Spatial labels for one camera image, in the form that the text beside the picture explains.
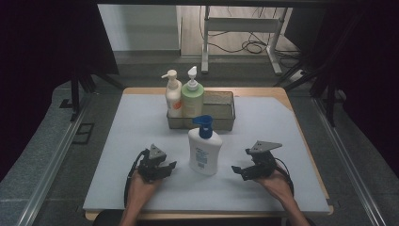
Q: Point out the white table mat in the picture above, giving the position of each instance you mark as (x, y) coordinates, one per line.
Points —
(257, 194)

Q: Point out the white bottle with blue pump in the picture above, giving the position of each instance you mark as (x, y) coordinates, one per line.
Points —
(204, 153)

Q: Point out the aluminium rail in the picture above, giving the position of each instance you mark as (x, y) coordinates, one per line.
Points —
(348, 163)
(50, 175)

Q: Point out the person's right hand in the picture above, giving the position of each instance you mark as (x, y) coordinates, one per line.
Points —
(276, 186)

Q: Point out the cream bottle with cream pump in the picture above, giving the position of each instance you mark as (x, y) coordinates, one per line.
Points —
(173, 97)

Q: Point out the person's left hand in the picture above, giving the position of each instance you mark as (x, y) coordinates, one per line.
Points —
(142, 190)

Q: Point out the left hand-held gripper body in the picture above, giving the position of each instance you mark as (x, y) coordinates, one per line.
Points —
(152, 164)

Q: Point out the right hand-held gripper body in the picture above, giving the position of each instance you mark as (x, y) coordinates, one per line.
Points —
(262, 161)

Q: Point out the white desk frame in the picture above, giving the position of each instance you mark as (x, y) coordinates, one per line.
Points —
(241, 24)

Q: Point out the grey mesh basket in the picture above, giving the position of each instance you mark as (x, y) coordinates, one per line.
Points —
(219, 109)

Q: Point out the black metal stand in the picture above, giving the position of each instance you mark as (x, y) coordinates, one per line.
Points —
(75, 94)
(329, 100)

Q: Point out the green bottle with white pump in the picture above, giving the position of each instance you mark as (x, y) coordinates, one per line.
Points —
(192, 102)

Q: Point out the dark curtain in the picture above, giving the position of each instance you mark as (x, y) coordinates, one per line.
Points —
(370, 62)
(40, 62)

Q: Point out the white panel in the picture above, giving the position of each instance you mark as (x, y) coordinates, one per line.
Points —
(138, 28)

